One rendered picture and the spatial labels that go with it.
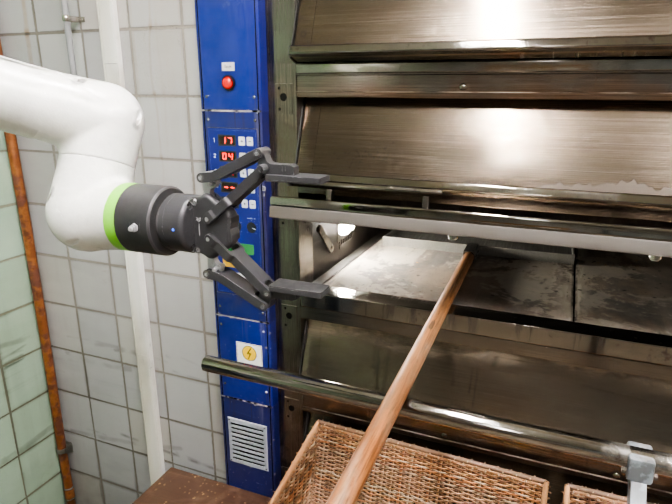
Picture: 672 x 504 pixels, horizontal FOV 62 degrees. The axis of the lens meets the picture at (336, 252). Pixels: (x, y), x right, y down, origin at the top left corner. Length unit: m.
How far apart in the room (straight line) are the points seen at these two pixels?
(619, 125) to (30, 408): 1.79
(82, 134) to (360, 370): 0.84
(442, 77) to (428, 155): 0.15
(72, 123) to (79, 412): 1.36
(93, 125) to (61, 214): 0.12
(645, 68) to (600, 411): 0.67
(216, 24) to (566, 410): 1.11
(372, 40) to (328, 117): 0.19
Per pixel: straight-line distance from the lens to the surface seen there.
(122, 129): 0.82
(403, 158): 1.18
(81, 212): 0.80
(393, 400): 0.86
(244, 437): 1.60
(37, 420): 2.07
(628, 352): 1.24
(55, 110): 0.81
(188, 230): 0.72
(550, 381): 1.29
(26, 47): 1.77
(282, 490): 1.36
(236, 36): 1.30
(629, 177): 1.13
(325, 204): 1.10
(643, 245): 1.02
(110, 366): 1.84
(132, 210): 0.74
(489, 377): 1.30
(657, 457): 0.92
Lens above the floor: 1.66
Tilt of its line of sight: 17 degrees down
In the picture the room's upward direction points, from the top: straight up
